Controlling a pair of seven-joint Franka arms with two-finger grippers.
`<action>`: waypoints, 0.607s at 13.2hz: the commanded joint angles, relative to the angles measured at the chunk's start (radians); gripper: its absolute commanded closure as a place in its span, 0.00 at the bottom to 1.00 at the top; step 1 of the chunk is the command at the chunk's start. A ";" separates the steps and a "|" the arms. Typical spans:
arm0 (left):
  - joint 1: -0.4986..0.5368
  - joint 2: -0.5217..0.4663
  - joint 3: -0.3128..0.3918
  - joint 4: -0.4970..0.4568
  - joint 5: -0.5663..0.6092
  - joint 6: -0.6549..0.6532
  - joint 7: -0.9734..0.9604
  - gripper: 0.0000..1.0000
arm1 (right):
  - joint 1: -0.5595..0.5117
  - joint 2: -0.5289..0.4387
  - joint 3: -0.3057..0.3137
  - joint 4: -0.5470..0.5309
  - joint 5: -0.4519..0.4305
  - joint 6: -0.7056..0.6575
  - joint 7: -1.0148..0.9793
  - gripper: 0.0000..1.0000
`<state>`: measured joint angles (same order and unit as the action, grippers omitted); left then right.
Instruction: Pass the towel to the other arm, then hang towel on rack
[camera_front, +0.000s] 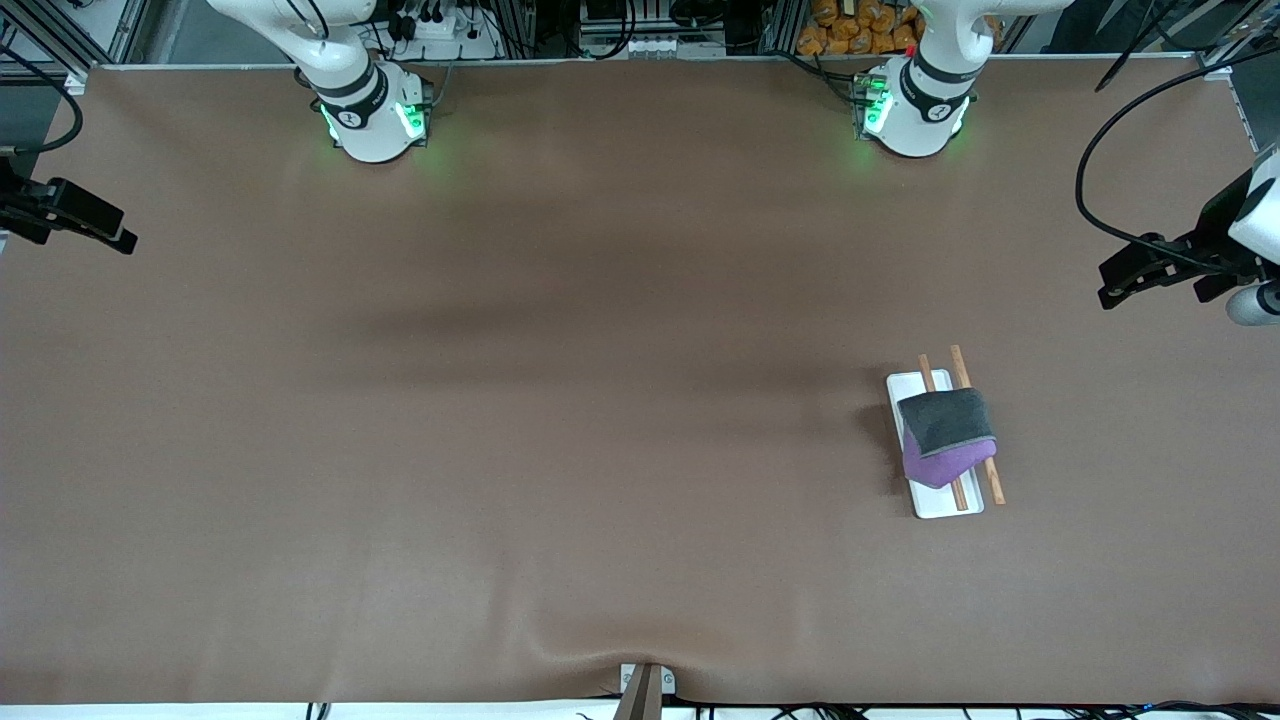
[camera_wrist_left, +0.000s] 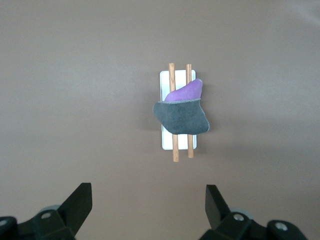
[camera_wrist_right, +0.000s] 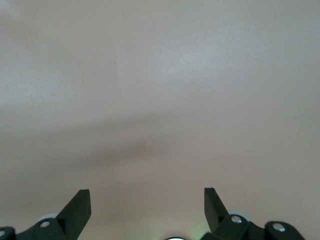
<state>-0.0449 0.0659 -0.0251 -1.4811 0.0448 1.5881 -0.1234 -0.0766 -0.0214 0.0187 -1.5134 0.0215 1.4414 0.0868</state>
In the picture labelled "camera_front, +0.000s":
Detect aluminium frame profile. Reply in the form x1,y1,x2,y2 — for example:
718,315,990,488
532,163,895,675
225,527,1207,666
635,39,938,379
0,0,151,96
1195,0,1280,81

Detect grey and purple towel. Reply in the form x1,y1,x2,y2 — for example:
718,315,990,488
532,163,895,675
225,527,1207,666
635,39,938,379
896,388,998,490

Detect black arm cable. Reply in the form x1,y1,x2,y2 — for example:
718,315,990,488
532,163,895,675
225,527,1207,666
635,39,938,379
0,45,83,156
1075,45,1280,276

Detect white rack with wooden rods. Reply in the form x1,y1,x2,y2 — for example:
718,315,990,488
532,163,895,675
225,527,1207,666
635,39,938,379
886,345,1006,520

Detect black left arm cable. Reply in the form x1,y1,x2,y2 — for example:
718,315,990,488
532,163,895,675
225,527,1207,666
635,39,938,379
1075,45,1280,276

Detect orange snack packets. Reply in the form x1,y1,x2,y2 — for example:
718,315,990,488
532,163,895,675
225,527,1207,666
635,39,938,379
797,0,926,56

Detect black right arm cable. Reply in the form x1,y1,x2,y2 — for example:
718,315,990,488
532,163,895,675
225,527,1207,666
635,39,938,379
0,45,83,156

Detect white power strip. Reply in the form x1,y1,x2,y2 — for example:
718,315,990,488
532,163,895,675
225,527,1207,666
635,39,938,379
385,0,501,61

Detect metal table edge bracket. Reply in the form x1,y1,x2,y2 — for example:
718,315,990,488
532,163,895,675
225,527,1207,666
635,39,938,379
619,663,677,720

